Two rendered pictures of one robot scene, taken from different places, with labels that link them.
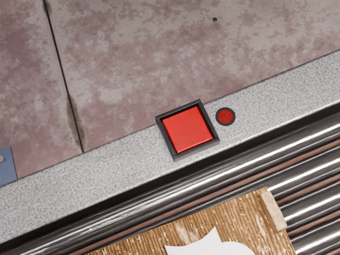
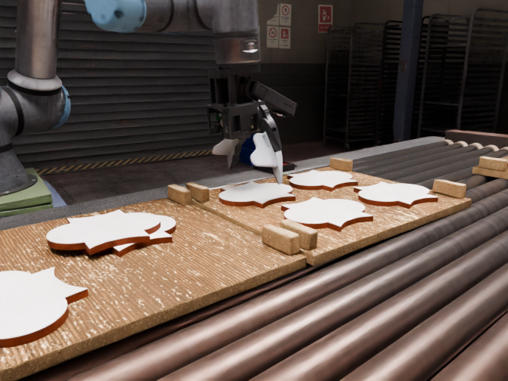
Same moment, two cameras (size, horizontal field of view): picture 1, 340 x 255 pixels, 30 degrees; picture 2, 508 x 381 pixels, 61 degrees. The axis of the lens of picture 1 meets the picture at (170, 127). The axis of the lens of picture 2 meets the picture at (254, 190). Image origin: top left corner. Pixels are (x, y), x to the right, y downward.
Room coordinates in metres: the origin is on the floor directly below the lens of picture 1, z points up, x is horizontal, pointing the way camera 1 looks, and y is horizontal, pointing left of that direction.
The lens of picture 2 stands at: (-0.65, 0.40, 1.17)
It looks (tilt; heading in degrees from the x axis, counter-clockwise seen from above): 16 degrees down; 340
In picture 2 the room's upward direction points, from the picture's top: straight up
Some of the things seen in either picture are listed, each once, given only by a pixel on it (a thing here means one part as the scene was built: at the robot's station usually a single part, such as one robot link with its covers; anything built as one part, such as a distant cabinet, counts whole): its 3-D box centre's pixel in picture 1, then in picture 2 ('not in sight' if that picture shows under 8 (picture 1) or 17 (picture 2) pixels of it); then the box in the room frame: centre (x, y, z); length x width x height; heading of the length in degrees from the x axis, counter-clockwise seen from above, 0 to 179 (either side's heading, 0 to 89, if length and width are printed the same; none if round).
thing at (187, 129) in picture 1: (187, 130); not in sight; (0.36, -0.03, 0.92); 0.06 x 0.06 x 0.01; 20
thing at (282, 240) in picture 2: not in sight; (280, 238); (-0.16, 0.18, 0.95); 0.06 x 0.02 x 0.03; 19
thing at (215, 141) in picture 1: (187, 130); (274, 165); (0.36, -0.03, 0.92); 0.08 x 0.08 x 0.02; 20
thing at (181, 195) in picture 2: not in sight; (179, 194); (0.09, 0.27, 0.95); 0.06 x 0.02 x 0.03; 19
